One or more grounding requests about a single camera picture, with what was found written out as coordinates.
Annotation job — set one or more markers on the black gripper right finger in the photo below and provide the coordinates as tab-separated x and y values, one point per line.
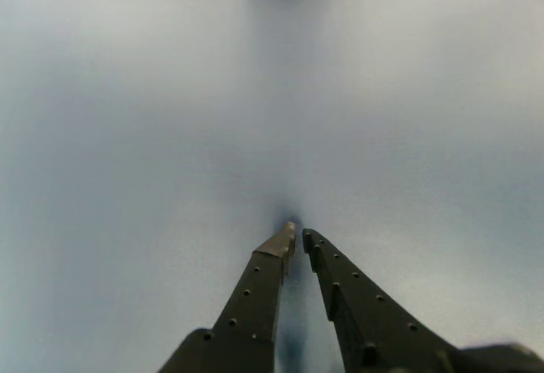
365	326

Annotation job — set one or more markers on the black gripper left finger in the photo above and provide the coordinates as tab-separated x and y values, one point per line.
251	305

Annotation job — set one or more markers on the dark blue-grey mat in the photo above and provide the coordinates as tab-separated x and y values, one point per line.
127	135

